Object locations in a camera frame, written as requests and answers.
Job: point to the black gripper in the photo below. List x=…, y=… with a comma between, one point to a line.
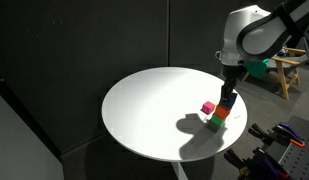
x=231, y=72

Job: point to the blue block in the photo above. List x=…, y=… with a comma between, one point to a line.
x=231, y=101

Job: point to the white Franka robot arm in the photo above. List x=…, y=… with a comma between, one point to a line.
x=257, y=33

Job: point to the orange block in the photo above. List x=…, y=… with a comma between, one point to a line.
x=222, y=112

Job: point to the mulberry magenta block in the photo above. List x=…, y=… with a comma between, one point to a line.
x=207, y=107

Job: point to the dark green block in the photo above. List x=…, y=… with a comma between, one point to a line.
x=217, y=120

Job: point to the grey block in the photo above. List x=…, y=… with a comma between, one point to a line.
x=213, y=126

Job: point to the wooden chair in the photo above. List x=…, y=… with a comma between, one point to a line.
x=285, y=73

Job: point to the purple clamp with orange trigger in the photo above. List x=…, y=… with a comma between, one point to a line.
x=289, y=133

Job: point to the teal green camera mount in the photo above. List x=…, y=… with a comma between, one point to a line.
x=257, y=68

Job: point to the white table pedestal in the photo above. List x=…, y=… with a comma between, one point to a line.
x=179, y=170

